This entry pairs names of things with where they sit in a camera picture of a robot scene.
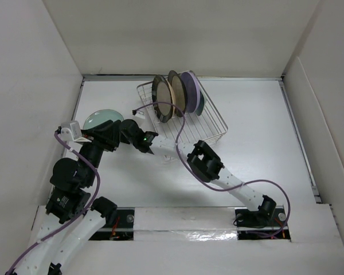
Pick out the beige bird pattern plate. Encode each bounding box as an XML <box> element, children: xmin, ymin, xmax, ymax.
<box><xmin>167</xmin><ymin>81</ymin><xmax>176</xmax><ymax>116</ymax></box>

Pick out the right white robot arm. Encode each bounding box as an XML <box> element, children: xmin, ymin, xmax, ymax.
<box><xmin>120</xmin><ymin>119</ymin><xmax>276</xmax><ymax>225</ymax></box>

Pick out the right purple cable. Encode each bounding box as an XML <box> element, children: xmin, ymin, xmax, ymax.
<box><xmin>131</xmin><ymin>102</ymin><xmax>291</xmax><ymax>239</ymax></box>

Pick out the metal wire dish rack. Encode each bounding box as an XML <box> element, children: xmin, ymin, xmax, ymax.
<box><xmin>136</xmin><ymin>80</ymin><xmax>228</xmax><ymax>145</ymax></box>

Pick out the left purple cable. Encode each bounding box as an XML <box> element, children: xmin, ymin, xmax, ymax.
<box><xmin>4</xmin><ymin>131</ymin><xmax>101</xmax><ymax>275</ymax></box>

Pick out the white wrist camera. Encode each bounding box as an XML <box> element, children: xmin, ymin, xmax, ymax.
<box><xmin>132</xmin><ymin>110</ymin><xmax>145</xmax><ymax>121</ymax></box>
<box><xmin>54</xmin><ymin>121</ymin><xmax>83</xmax><ymax>142</ymax></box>

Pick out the brown rimmed deep plate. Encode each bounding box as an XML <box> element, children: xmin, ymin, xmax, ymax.
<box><xmin>167</xmin><ymin>70</ymin><xmax>187</xmax><ymax>117</ymax></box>

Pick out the rectangular light green plate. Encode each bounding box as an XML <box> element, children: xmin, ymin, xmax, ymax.
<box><xmin>195</xmin><ymin>91</ymin><xmax>205</xmax><ymax>116</ymax></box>

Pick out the purple cable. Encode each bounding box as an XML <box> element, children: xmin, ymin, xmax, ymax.
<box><xmin>4</xmin><ymin>131</ymin><xmax>101</xmax><ymax>275</ymax></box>
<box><xmin>131</xmin><ymin>102</ymin><xmax>291</xmax><ymax>239</ymax></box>

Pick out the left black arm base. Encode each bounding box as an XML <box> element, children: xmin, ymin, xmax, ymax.
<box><xmin>89</xmin><ymin>207</ymin><xmax>135</xmax><ymax>241</ymax></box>

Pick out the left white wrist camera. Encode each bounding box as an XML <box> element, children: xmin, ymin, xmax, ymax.
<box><xmin>54</xmin><ymin>121</ymin><xmax>83</xmax><ymax>142</ymax></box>

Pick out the round light green plate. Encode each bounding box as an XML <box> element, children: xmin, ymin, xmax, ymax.
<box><xmin>83</xmin><ymin>109</ymin><xmax>124</xmax><ymax>129</ymax></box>

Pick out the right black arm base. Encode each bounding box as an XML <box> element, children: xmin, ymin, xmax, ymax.
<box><xmin>233</xmin><ymin>207</ymin><xmax>291</xmax><ymax>241</ymax></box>

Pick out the purple round plate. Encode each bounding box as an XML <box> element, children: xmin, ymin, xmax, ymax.
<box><xmin>181</xmin><ymin>72</ymin><xmax>201</xmax><ymax>113</ymax></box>

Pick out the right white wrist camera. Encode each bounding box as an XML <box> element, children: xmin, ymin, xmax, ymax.
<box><xmin>132</xmin><ymin>110</ymin><xmax>145</xmax><ymax>121</ymax></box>

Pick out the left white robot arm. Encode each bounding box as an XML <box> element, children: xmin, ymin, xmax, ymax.
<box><xmin>7</xmin><ymin>120</ymin><xmax>121</xmax><ymax>274</ymax></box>

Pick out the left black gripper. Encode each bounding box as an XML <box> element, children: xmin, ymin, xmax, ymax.
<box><xmin>76</xmin><ymin>118</ymin><xmax>121</xmax><ymax>185</ymax></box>

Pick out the striped rim beige plate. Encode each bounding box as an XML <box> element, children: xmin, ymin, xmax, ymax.
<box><xmin>151</xmin><ymin>75</ymin><xmax>173</xmax><ymax>123</ymax></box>

